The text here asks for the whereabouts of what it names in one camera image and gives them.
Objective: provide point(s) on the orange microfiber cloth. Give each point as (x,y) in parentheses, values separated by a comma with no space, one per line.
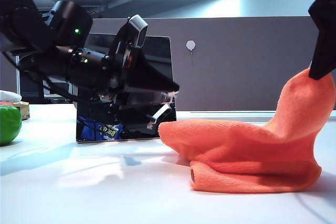
(236,142)

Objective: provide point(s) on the round grey adhesive hook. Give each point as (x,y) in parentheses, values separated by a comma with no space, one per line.
(190,45)

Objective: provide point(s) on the black office chair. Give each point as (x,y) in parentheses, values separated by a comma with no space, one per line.
(29,95)

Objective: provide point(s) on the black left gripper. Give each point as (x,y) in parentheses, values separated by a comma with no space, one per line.
(118,61)

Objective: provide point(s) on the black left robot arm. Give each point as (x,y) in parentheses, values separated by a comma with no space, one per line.
(39,32)

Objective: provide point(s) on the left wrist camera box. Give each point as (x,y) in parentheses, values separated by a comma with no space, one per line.
(137,31)

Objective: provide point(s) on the green round toy fruit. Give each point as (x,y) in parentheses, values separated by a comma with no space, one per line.
(9,127)

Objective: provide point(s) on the square tabletop mirror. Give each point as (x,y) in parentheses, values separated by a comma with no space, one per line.
(162,51)

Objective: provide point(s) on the small brown and white items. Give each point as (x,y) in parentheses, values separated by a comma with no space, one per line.
(25,111)

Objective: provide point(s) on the small red-orange object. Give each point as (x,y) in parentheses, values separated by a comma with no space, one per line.
(5,103)

